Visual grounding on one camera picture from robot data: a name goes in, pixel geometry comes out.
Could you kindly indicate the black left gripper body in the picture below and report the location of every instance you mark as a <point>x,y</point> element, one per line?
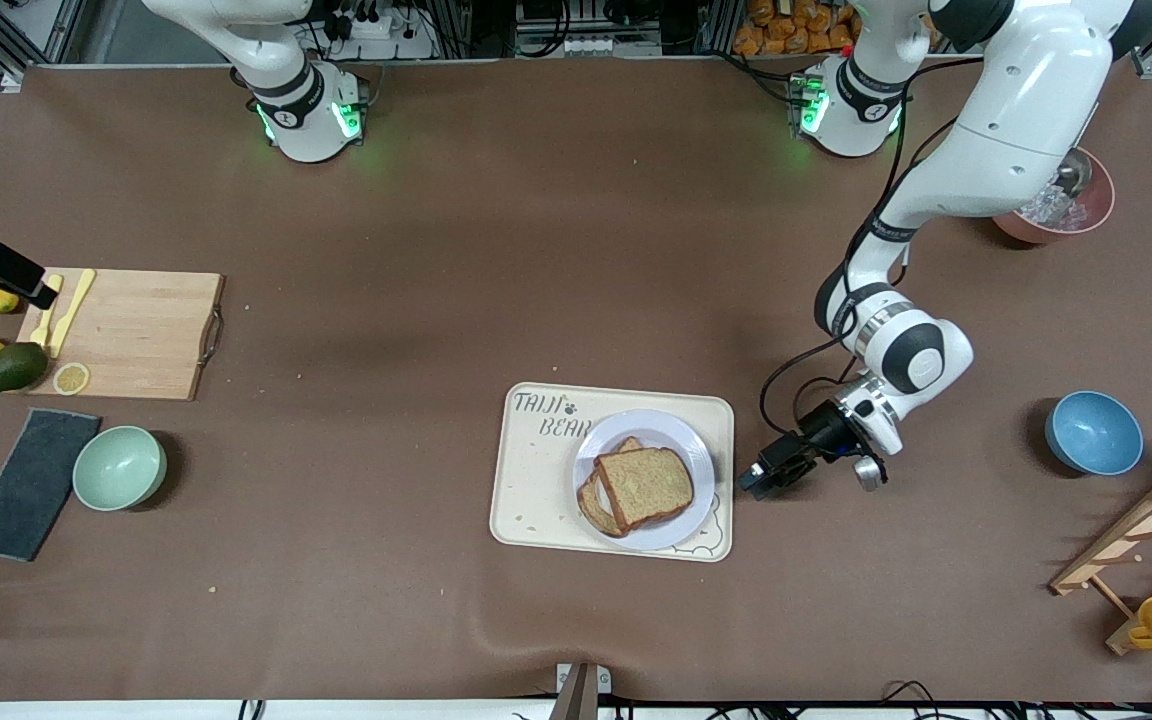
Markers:
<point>818,428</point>

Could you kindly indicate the lavender round plate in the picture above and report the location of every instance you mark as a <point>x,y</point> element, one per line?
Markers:
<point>678,438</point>

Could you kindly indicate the brown bread slice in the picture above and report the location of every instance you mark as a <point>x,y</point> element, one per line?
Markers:
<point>646,485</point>
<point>591,505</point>

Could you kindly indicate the yellow plastic fork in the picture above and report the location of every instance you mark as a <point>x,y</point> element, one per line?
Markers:
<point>44,325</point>

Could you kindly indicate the yellow plastic knife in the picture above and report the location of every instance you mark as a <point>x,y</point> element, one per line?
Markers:
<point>71,310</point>

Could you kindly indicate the dark green avocado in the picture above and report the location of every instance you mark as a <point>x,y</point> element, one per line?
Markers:
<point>16,367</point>

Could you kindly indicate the lemon slice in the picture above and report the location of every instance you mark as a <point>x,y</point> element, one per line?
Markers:
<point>71,378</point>

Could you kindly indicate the wooden cutting board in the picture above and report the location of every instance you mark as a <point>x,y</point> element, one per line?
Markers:
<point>136,330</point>

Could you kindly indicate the dark grey cloth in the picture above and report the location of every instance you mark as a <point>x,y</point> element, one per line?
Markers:
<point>26,485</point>

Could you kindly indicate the cream bear print tray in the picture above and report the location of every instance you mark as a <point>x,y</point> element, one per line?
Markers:
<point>536,490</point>

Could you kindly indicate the mint green bowl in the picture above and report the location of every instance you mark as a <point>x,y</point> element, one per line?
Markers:
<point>119,468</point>

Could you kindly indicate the blue bowl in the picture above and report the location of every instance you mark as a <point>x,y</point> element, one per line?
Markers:
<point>1094,433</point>

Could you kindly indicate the clear ice cubes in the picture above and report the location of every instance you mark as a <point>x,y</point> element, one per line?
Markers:
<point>1051,210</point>

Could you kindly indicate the wooden drying rack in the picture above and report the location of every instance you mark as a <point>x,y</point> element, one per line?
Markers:
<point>1136,530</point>

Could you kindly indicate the pink bowl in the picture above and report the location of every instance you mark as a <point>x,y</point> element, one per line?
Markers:
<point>1088,218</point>

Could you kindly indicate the metal scoop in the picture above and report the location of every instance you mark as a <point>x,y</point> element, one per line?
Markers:
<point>1074,175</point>

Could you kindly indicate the orange snack bags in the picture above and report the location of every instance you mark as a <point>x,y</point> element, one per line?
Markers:
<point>786,35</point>

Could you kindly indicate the white power strip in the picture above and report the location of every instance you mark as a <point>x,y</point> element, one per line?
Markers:
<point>376,30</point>

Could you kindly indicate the grey metal bracket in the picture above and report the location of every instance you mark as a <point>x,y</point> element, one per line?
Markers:
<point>576,700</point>

